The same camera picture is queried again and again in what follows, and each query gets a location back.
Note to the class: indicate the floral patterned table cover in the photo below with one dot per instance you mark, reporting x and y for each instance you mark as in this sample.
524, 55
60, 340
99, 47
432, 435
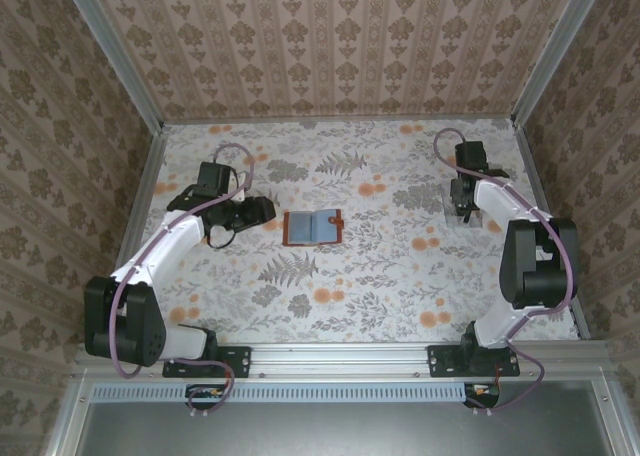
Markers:
350, 301

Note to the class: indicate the grey metal panel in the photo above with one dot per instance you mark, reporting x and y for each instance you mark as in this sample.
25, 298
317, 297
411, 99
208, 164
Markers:
325, 431

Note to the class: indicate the aluminium frame post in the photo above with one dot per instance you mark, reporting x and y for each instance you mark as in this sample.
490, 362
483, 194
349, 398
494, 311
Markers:
554, 51
117, 51

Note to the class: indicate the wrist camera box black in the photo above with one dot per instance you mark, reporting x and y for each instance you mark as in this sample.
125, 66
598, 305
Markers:
470, 157
215, 178

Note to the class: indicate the clear acrylic card box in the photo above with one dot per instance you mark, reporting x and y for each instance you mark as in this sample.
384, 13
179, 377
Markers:
479, 218

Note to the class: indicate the aluminium frame side rail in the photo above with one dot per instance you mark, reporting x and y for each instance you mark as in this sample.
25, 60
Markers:
149, 176
534, 176

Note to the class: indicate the thin aluminium frame rail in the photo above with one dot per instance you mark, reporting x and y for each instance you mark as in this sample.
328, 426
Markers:
340, 120

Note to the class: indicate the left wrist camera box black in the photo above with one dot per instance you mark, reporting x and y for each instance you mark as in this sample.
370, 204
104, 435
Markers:
215, 178

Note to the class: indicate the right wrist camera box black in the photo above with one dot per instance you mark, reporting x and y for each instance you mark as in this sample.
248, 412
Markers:
470, 157

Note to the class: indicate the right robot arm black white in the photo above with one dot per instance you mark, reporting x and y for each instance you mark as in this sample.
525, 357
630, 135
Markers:
540, 266

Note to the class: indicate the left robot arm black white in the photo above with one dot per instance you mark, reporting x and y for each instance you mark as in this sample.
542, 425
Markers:
160, 246

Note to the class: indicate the aluminium frame cross rail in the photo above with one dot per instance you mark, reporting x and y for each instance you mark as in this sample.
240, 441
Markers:
340, 358

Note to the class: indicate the small electronics board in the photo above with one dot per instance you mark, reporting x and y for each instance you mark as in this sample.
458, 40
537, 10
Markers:
205, 392
482, 391

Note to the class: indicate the brown leather card holder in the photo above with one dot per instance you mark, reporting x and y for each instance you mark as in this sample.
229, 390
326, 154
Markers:
312, 228

